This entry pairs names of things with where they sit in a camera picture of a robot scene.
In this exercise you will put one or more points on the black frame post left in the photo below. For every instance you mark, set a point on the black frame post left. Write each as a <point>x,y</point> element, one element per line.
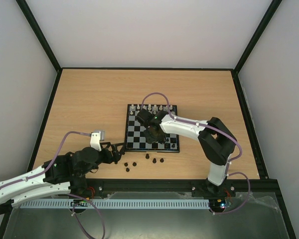
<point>24,7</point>

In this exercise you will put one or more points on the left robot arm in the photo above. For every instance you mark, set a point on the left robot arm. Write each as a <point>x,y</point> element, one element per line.
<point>66,174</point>

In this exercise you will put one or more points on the grey slotted cable duct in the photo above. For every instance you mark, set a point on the grey slotted cable duct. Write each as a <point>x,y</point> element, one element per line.
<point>200,204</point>

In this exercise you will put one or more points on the black frame post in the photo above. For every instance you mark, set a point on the black frame post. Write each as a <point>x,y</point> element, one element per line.
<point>24,7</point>
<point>270,12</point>

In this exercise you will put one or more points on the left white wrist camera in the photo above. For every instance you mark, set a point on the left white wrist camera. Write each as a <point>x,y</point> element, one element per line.
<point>95,140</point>

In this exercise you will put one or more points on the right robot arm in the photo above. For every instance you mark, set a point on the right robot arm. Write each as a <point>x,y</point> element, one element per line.
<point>217,142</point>

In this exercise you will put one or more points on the black frame post right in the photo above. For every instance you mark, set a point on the black frame post right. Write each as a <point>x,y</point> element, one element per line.
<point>270,12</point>

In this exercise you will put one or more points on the left controller board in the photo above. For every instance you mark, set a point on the left controller board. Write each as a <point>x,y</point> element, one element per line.
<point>79,203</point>

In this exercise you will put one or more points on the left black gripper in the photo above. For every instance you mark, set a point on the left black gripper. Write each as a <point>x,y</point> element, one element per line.
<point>109,159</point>

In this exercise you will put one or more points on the black and grey chessboard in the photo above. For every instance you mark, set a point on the black and grey chessboard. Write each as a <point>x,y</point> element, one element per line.
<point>135,140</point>

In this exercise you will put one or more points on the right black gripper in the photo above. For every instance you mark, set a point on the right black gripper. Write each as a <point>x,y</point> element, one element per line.
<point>154,134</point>

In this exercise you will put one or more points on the right controller board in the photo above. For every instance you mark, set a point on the right controller board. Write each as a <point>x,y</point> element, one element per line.
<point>222,203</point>

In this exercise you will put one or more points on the controller board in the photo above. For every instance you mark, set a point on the controller board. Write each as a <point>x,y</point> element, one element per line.
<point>222,203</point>
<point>79,203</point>

